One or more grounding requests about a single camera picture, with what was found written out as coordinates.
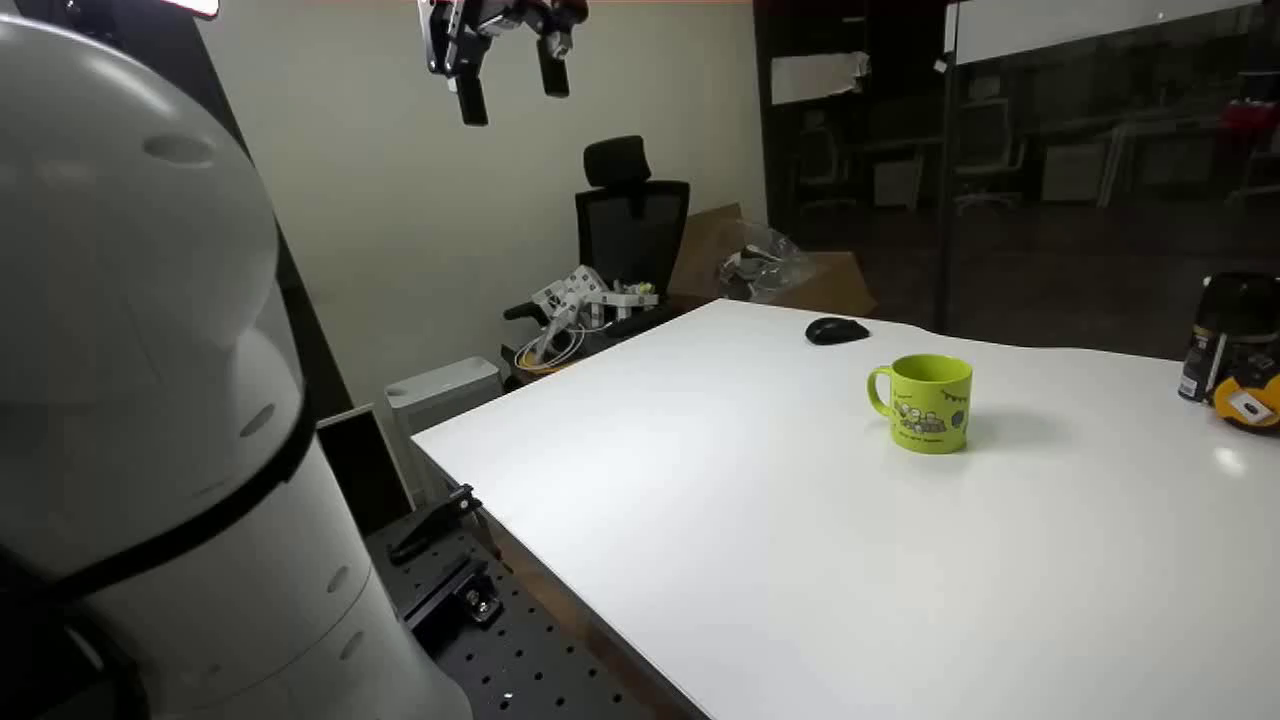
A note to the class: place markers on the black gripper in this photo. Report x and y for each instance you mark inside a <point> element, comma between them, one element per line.
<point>500,19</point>

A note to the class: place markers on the white board on glass wall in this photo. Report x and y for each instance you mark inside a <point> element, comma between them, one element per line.
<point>1093,27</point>

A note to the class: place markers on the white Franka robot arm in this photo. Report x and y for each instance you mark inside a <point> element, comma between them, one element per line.
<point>132,334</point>

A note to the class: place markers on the open cardboard box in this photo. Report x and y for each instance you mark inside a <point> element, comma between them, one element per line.
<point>829,280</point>

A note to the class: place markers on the black table clamp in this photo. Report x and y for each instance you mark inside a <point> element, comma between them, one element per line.
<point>453,595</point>
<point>434,520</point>

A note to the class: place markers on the yellow and black small object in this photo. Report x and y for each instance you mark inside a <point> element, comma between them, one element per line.
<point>1255,407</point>

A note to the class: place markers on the black box with grey edge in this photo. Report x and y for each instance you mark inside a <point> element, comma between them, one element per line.
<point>364,470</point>

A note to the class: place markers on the black perforated breadboard base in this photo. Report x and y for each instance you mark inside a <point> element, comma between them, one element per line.
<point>532,667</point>

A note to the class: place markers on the white rectangular box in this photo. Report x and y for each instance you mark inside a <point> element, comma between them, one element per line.
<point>443,390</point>

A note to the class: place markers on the yellow-green printed mug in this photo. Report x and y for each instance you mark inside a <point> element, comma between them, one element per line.
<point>924,407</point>

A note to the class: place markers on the red object behind glass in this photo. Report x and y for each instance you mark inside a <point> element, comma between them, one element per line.
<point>1246,120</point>

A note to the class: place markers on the black computer mouse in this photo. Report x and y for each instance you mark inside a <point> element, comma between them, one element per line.
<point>836,329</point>

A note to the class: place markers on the white black patterned cloth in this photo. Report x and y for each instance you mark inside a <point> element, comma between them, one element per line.
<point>583,307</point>

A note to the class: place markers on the black spray can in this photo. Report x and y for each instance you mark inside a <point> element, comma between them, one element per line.
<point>1233,321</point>

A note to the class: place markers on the black office chair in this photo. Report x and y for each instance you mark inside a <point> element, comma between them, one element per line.
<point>633,235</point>

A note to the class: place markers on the clear plastic bag in box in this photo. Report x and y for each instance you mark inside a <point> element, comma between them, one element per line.
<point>763,266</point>

